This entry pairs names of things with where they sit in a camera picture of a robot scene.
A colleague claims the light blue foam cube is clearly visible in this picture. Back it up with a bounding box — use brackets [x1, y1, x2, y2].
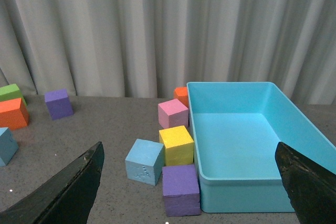
[125, 139, 165, 186]

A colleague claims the green foam cube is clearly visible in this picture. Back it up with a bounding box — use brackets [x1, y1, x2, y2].
[0, 83, 27, 105]

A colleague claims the yellow foam cube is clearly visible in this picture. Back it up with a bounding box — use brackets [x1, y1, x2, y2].
[159, 125, 194, 166]

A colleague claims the light blue plastic bin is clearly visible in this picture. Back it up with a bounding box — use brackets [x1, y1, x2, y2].
[187, 82, 335, 213]

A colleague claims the purple foam cube near bin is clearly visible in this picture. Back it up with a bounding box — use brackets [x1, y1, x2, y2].
[162, 164, 202, 217]

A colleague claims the orange foam cube behind bin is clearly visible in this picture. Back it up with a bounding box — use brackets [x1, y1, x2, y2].
[173, 87, 189, 108]

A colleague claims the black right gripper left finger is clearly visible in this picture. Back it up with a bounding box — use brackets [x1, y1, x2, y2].
[1, 142, 104, 223]

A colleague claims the pink foam cube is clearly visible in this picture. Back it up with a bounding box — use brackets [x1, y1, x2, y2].
[157, 99, 189, 129]

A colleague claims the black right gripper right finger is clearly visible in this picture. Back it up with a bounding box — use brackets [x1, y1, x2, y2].
[275, 142, 335, 223]

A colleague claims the purple foam cube far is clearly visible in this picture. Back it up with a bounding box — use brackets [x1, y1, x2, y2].
[44, 89, 74, 120]

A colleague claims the grey pleated curtain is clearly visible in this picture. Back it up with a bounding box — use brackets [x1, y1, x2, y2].
[1, 0, 335, 104]

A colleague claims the orange foam cube centre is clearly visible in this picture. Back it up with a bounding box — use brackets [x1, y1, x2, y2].
[0, 98, 29, 130]

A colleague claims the light blue foam cube base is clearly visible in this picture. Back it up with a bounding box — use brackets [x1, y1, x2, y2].
[0, 127, 18, 167]

